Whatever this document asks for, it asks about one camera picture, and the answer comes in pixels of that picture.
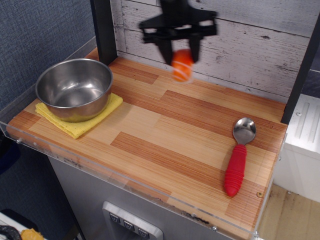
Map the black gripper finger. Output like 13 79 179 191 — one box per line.
188 34 202 63
151 37 173 65

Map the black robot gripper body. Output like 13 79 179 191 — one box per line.
139 0 217 44

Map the orange toy salmon sushi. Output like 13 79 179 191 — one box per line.
171 49 194 83

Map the stainless steel metal bowl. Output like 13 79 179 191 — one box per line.
35 58 114 123

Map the yellow folded cloth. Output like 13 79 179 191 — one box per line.
34 92 124 140

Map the white ribbed box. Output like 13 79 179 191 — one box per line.
273 94 320 202

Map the grey toy fridge cabinet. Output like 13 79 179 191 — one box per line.
47 156 251 240

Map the clear acrylic edge guard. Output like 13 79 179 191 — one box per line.
0 120 261 240

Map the silver dispenser button panel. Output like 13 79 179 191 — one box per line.
102 201 164 240

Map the black vertical post left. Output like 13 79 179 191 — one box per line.
90 0 118 65

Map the black vertical post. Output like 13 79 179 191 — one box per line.
280 15 320 125
90 0 118 65

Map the red handled metal spoon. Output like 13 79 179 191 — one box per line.
224 117 256 197

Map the black vertical post right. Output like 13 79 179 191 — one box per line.
280 15 320 125

